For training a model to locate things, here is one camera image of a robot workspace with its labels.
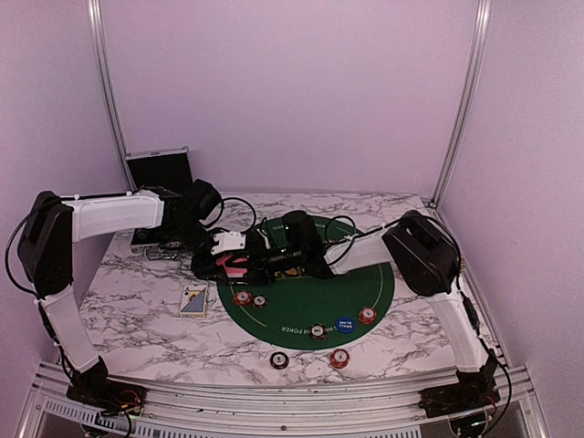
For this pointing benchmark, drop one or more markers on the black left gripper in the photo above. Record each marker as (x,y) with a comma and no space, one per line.
(206,268)

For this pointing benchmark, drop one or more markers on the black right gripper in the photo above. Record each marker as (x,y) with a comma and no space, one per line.
(263,265)

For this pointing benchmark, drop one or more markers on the red backed card deck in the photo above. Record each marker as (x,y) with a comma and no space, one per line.
(234,266)

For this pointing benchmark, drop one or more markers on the red chip stack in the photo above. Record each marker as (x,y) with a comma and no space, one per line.
(339,358)
(242,298)
(368,315)

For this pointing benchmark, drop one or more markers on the dark hundred chip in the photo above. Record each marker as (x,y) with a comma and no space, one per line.
(259,301)

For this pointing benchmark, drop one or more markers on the dark chip stack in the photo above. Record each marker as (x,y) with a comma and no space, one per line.
(279,360)
(318,331)

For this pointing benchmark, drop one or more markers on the blue small blind button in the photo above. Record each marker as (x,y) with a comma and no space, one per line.
(345,325)

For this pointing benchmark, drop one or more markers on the red chip stack front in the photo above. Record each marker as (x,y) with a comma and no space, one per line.
(339,358)

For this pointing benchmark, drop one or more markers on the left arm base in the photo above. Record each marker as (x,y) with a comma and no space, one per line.
(114,396)

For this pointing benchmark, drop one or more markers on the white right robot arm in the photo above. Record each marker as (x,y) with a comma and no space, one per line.
(428,259)

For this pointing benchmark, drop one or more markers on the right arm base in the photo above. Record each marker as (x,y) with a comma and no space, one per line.
(455,398)

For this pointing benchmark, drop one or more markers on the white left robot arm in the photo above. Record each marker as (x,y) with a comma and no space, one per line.
(56,223)

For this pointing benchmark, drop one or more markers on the blue card box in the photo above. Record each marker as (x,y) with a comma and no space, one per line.
(194,302)

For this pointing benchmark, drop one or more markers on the round green poker mat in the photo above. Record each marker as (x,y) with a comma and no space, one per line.
(297,300)

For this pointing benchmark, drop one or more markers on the aluminium poker case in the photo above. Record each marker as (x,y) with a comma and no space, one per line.
(170,169)

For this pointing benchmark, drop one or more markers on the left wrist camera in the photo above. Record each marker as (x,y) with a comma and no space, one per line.
(227,241)

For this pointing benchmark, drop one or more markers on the front aluminium rail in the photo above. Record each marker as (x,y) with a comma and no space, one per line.
(368,409)

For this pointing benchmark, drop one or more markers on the left aluminium frame post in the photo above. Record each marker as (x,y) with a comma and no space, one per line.
(99,42)

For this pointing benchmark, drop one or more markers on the aluminium frame post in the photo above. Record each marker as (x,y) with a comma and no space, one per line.
(99,42)
(471,79)

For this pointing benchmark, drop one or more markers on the right aluminium frame post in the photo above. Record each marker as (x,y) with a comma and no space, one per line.
(471,79)

